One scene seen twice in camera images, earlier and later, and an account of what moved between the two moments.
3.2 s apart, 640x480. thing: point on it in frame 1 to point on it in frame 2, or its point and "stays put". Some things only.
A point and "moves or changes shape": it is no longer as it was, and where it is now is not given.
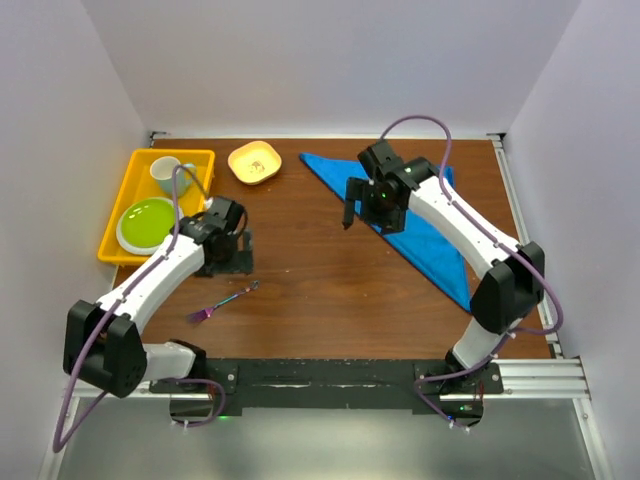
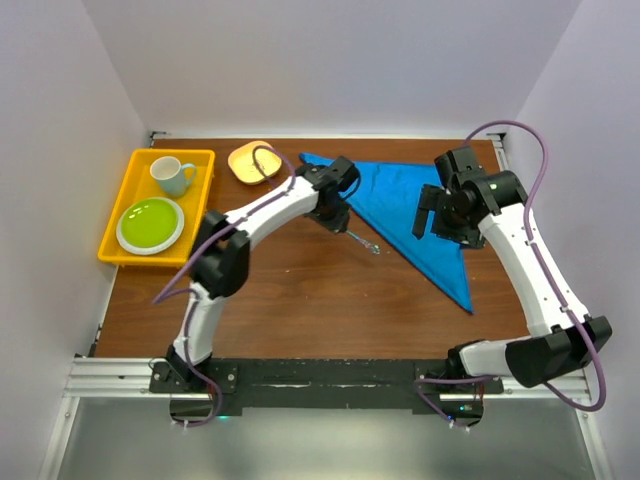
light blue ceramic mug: [162, 169] stays put
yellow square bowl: [254, 162] stays put
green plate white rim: [143, 222] stays put
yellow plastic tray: [139, 184] stays put
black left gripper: [240, 261] to [339, 222]
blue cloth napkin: [418, 239] stays put
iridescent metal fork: [204, 313] moves or changes shape
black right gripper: [359, 189] to [432, 197]
